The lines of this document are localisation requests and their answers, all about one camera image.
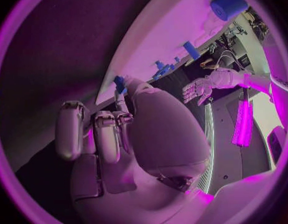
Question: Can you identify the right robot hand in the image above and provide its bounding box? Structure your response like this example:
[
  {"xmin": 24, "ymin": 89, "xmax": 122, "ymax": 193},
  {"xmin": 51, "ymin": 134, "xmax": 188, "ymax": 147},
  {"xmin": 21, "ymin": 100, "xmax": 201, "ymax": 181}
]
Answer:
[{"xmin": 54, "ymin": 76, "xmax": 215, "ymax": 221}]

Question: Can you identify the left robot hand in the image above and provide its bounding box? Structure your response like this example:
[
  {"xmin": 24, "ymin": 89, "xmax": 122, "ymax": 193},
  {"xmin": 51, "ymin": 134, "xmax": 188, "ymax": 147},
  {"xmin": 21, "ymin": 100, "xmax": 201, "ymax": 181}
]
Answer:
[{"xmin": 182, "ymin": 68, "xmax": 245, "ymax": 107}]

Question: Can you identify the blue plug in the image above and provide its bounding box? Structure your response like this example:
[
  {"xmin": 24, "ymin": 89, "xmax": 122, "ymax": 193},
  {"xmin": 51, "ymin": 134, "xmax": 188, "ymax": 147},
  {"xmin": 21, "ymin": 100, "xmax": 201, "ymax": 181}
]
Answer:
[{"xmin": 113, "ymin": 75, "xmax": 129, "ymax": 95}]

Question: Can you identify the white task board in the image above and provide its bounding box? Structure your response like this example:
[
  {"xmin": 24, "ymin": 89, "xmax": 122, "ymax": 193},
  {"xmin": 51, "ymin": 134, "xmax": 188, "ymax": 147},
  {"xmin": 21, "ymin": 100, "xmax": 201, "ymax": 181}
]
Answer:
[{"xmin": 95, "ymin": 0, "xmax": 251, "ymax": 105}]

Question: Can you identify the glowing light bar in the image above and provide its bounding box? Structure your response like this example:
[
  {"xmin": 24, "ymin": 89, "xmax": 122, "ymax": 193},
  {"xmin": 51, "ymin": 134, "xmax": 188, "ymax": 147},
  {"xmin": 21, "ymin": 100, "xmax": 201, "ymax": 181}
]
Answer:
[{"xmin": 230, "ymin": 89, "xmax": 255, "ymax": 147}]

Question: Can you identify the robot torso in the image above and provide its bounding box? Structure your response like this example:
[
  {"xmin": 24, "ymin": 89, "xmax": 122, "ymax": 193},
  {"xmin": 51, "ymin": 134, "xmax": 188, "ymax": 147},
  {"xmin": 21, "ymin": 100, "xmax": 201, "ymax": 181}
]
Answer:
[{"xmin": 197, "ymin": 89, "xmax": 288, "ymax": 196}]

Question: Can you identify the large blue cylinder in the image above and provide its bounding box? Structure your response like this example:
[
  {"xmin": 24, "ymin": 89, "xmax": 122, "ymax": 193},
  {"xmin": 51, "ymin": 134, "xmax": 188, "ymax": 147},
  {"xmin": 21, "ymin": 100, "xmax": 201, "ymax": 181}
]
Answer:
[{"xmin": 210, "ymin": 0, "xmax": 250, "ymax": 21}]

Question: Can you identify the white cable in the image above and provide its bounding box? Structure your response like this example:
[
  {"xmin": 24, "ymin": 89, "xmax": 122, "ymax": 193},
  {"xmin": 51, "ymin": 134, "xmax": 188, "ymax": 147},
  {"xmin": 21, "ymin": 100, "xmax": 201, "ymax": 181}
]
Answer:
[{"xmin": 215, "ymin": 50, "xmax": 248, "ymax": 72}]

